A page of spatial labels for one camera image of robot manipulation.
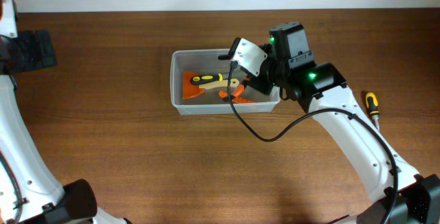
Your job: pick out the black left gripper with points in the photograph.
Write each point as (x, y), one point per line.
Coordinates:
(42, 47)

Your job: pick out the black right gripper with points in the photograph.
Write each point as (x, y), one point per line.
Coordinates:
(258, 84)

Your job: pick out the orange long nose pliers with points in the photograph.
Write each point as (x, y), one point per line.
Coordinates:
(241, 88)

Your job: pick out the metal file yellow black handle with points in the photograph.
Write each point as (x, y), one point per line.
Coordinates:
(205, 79)

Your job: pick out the clear plastic container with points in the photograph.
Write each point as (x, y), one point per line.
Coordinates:
(205, 61)

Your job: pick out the red scraper wooden handle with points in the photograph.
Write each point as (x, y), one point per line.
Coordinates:
(192, 91)

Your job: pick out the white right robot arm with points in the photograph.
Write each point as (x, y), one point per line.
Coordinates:
(398, 192)

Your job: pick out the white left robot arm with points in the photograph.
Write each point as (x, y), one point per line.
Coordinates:
(30, 193)

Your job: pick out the yellow black screwdriver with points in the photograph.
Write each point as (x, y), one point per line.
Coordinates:
(372, 109)

